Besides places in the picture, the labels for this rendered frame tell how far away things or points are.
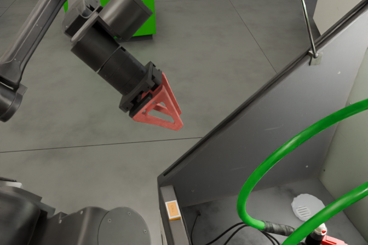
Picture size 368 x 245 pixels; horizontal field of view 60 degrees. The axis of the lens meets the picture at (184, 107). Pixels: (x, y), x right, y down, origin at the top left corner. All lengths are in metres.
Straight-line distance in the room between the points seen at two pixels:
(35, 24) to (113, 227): 0.67
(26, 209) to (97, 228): 0.08
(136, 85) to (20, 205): 0.24
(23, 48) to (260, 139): 0.65
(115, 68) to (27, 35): 0.42
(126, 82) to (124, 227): 0.25
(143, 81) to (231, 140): 0.46
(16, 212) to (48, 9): 0.65
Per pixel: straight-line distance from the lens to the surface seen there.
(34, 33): 0.88
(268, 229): 0.61
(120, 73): 0.49
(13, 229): 0.33
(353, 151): 1.02
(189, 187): 0.97
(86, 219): 0.29
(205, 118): 2.64
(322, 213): 0.47
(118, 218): 0.30
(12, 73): 0.84
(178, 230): 0.85
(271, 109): 0.87
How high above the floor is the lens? 1.68
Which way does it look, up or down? 37 degrees down
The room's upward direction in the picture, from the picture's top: straight up
